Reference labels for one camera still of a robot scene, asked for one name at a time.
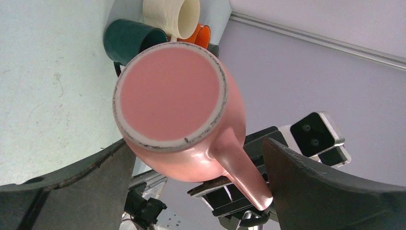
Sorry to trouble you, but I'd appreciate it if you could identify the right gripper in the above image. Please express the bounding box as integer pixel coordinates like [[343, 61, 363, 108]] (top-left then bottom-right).
[[188, 126, 288, 230]]

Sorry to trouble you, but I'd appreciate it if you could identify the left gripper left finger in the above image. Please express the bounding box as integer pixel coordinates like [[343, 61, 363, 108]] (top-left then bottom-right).
[[0, 139, 135, 230]]

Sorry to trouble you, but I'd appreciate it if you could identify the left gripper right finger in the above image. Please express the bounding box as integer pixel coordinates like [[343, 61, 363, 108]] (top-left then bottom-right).
[[262, 138, 406, 230]]

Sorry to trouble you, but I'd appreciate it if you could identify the pink mug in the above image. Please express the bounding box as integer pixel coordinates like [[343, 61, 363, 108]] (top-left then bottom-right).
[[112, 42, 274, 211]]

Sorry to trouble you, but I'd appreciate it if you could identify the teal green mug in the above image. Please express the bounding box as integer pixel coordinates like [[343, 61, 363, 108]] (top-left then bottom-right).
[[103, 19, 168, 76]]

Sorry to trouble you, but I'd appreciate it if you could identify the dark green mug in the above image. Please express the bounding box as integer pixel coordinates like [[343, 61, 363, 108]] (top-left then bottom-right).
[[207, 43, 220, 58]]

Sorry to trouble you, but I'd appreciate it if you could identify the orange mug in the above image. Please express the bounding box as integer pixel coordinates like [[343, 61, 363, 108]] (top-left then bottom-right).
[[177, 23, 211, 49]]

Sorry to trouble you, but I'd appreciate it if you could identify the cream mug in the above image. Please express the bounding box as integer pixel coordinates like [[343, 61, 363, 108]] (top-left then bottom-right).
[[142, 0, 201, 40]]

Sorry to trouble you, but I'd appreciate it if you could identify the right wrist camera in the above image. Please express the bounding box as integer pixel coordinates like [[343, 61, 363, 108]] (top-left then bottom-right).
[[278, 111, 351, 168]]

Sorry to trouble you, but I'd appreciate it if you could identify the aluminium frame rail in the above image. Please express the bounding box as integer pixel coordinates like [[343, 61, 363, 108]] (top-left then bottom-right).
[[230, 12, 406, 71]]

